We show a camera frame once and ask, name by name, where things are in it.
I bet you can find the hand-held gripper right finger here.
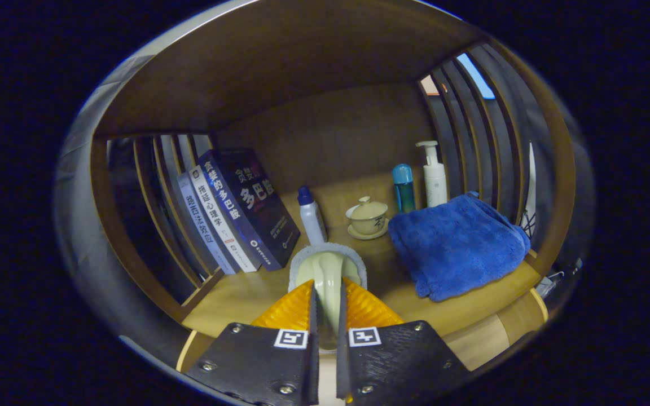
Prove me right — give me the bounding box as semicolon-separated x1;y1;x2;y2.
335;277;472;406

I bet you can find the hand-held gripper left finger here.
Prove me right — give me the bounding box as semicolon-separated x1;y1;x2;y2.
183;279;320;406

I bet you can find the pale green scrub brush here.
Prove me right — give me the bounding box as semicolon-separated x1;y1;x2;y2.
288;242;368;353

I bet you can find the wooden countertop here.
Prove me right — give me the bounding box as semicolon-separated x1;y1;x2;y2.
181;169;543;339

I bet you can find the wooden cabinet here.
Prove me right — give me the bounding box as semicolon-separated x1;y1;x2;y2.
57;0;579;376

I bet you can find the folded blue towel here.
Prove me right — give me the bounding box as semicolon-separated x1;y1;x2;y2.
387;192;532;302

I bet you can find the beige lidded teacup with saucer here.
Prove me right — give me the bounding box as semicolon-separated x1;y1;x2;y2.
346;196;389;241

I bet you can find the light blue book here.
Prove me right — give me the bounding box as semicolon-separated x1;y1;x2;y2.
177;172;235;275

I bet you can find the white bottle with blue cap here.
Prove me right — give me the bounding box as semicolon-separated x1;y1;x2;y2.
297;186;328;246

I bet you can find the white book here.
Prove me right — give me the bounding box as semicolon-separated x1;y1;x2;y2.
188;165;261;273

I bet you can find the dark navy book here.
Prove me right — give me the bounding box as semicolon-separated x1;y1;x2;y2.
198;148;301;272

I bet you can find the teal bottle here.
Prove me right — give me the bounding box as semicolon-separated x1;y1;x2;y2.
391;164;416;214

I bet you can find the white pump bottle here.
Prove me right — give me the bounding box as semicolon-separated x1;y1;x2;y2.
415;140;448;208

